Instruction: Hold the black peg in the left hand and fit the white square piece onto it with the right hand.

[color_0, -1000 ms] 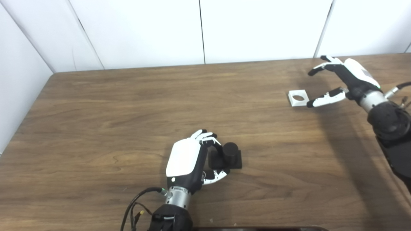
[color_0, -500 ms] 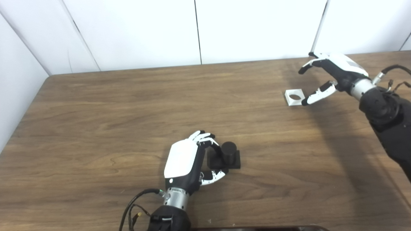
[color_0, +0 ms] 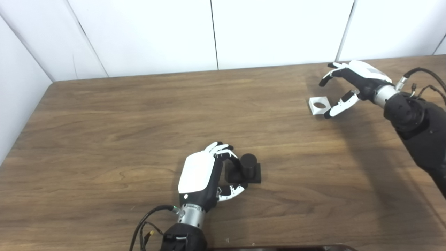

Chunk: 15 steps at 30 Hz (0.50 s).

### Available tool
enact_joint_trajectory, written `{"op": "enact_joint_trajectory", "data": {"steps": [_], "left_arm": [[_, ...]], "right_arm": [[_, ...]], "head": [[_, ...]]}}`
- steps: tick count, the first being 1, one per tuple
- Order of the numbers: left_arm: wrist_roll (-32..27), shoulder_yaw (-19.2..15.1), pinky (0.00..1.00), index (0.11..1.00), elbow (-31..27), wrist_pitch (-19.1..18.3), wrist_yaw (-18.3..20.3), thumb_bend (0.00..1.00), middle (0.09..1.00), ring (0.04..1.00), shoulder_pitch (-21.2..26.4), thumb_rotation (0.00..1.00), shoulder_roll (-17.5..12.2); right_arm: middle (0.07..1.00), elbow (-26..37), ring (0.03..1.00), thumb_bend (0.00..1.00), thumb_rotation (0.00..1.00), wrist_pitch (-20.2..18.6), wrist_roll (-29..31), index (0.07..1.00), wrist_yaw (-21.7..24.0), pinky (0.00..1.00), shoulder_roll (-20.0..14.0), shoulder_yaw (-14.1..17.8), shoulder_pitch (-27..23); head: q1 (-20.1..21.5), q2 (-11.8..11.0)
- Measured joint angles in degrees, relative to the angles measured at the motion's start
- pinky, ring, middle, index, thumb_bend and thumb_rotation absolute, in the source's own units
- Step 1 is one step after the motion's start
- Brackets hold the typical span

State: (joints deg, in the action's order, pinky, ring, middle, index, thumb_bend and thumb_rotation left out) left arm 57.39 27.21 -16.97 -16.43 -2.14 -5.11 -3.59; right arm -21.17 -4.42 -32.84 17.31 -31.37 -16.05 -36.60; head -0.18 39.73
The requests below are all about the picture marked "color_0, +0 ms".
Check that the white square piece with hole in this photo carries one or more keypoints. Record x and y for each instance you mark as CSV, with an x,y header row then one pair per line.
x,y
318,105

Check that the black peg with square base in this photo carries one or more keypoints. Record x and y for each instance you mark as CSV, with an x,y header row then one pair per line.
x,y
245,170

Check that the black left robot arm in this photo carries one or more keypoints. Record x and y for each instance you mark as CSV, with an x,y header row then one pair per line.
x,y
186,230

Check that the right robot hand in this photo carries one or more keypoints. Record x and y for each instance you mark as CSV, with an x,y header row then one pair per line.
x,y
362,82

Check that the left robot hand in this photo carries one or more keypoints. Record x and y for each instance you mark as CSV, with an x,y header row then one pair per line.
x,y
198,177

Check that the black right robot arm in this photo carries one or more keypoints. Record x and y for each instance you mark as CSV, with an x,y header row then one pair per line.
x,y
418,125

